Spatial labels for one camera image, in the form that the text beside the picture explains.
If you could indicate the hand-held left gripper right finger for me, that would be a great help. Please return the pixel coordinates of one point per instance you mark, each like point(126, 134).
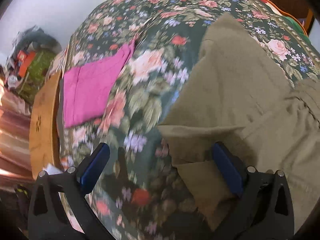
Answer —
point(228, 170)

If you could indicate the olive green pants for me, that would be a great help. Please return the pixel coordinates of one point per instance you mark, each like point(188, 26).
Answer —
point(225, 92)

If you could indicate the grey bolster pillow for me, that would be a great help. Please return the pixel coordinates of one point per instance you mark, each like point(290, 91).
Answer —
point(42, 38)

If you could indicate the red green blanket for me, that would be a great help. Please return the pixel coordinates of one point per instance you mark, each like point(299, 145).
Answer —
point(287, 15)

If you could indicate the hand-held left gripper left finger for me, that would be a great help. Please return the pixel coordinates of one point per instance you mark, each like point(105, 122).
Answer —
point(96, 170)

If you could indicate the pink folded cloth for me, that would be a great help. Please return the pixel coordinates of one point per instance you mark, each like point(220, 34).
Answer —
point(87, 92)

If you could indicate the green patterned bag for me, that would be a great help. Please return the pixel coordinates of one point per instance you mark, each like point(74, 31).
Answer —
point(38, 75)

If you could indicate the dark floral blanket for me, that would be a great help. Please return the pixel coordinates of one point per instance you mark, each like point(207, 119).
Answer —
point(150, 55)

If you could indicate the wooden lap table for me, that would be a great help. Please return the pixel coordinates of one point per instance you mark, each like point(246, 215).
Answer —
point(41, 120)

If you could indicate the pink striped curtain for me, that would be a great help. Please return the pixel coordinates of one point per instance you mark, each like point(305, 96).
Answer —
point(12, 130)

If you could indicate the orange box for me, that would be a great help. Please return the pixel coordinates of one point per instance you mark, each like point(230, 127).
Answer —
point(25, 61)

